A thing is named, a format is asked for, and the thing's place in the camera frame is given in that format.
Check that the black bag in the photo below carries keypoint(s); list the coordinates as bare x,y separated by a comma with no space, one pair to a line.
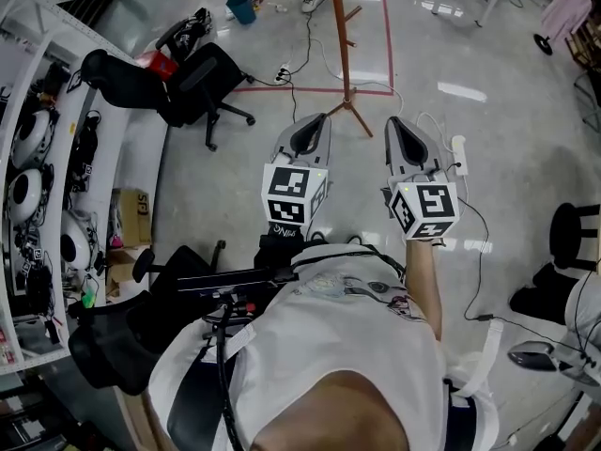
544,294

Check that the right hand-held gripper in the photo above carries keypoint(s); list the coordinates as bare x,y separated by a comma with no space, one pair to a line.
432,205

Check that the white oval robot head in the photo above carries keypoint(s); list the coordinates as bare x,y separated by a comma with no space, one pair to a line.
30,136
23,195
75,240

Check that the pink cloth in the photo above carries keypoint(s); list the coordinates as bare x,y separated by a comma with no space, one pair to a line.
565,10

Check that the white metal shelf rack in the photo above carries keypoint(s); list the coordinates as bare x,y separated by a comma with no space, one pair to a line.
56,54

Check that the black office chair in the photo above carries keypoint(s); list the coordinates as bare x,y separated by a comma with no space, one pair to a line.
197,87
122,341

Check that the teal bucket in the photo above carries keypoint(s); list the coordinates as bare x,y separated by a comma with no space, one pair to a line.
241,8

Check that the red box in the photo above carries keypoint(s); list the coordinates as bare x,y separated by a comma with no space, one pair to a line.
157,63

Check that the red floor tape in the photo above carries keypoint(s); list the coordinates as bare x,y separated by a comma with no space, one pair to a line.
389,45

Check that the brown wooden coat stand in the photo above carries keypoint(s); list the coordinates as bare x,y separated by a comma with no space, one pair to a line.
345,64

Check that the brown cardboard box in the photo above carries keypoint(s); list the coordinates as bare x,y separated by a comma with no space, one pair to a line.
134,214

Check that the black chest rig bar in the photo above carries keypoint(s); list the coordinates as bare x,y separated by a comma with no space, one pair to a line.
235,279

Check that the black round stool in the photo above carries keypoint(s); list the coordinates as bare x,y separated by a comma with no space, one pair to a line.
570,233

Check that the person's right forearm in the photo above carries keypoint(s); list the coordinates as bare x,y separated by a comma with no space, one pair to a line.
422,280

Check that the person's torso in white t-shirt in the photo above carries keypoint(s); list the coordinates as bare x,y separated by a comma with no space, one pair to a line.
338,336

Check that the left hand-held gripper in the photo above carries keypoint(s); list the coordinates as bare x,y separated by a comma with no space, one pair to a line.
286,191

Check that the white power strip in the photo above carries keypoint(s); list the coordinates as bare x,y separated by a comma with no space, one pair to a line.
460,153
282,73

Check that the wooden chair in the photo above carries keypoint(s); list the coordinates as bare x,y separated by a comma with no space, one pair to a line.
584,45

